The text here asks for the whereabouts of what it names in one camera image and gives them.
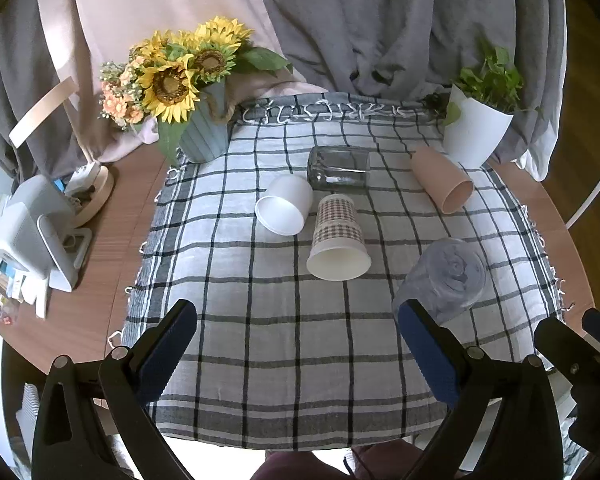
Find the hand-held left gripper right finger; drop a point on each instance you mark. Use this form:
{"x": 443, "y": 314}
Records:
{"x": 427, "y": 350}

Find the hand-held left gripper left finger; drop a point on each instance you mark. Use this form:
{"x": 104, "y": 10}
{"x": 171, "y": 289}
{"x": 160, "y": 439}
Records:
{"x": 167, "y": 347}

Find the translucent plastic cup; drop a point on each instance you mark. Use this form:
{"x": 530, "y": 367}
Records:
{"x": 450, "y": 275}

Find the checked paper cup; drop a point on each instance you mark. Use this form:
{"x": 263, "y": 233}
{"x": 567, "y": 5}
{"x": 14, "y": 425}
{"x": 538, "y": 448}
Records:
{"x": 336, "y": 235}

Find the pink cup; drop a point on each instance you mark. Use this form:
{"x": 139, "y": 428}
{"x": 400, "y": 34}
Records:
{"x": 440, "y": 177}

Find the white paper cup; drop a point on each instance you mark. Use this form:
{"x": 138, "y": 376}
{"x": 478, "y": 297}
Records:
{"x": 287, "y": 202}

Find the checked tablecloth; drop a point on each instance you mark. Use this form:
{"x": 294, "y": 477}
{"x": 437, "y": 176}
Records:
{"x": 280, "y": 340}

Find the white hoop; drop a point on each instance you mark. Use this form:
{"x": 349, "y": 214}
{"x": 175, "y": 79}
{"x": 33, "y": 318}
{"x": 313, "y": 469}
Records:
{"x": 597, "y": 192}

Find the white ribbed radiator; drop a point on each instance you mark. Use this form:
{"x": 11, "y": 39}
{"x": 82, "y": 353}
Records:
{"x": 29, "y": 410}

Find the round wooden tray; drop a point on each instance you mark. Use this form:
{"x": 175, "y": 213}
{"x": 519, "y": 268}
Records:
{"x": 97, "y": 192}

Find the person's maroon pants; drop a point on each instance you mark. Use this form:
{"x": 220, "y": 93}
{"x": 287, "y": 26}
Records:
{"x": 300, "y": 465}

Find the white device on stand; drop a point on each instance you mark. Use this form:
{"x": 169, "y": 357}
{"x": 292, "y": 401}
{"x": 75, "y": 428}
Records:
{"x": 35, "y": 220}

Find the clear glass jar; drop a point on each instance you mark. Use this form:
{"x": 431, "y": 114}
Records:
{"x": 340, "y": 169}

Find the blue-grey ribbed vase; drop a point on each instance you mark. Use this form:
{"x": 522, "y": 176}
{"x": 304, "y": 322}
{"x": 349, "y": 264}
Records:
{"x": 202, "y": 137}

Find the white plant pot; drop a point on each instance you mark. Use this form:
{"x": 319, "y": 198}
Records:
{"x": 475, "y": 132}

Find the sunflower bouquet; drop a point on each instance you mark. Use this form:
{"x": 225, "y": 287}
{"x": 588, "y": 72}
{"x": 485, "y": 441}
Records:
{"x": 167, "y": 82}

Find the green leafy plant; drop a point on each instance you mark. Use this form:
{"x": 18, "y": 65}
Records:
{"x": 495, "y": 80}

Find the grey curtain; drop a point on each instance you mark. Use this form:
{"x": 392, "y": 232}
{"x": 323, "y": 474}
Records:
{"x": 360, "y": 25}

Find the pale pink cloth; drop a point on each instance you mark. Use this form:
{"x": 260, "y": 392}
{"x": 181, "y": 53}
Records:
{"x": 110, "y": 15}

